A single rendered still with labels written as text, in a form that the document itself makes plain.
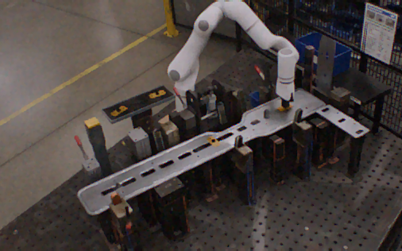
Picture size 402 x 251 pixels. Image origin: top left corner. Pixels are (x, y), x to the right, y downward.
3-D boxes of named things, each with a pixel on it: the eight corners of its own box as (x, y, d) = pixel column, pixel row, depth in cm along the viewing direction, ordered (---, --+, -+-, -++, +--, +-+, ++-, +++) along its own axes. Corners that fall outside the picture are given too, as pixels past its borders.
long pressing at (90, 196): (92, 222, 210) (91, 219, 209) (74, 191, 225) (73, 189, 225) (328, 106, 262) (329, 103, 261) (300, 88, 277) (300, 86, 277)
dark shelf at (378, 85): (363, 106, 256) (363, 102, 254) (259, 45, 320) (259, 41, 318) (392, 92, 265) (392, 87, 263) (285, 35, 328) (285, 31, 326)
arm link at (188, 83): (171, 95, 286) (168, 59, 271) (185, 79, 299) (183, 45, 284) (189, 99, 281) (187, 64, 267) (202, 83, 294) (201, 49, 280)
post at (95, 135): (106, 195, 263) (88, 131, 237) (101, 187, 269) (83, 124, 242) (119, 188, 266) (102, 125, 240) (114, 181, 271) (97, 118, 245)
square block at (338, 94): (335, 148, 277) (340, 97, 255) (325, 142, 282) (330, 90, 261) (345, 143, 280) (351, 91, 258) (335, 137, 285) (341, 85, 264)
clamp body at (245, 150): (245, 209, 246) (242, 158, 225) (231, 195, 255) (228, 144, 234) (259, 201, 250) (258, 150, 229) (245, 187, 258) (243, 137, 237)
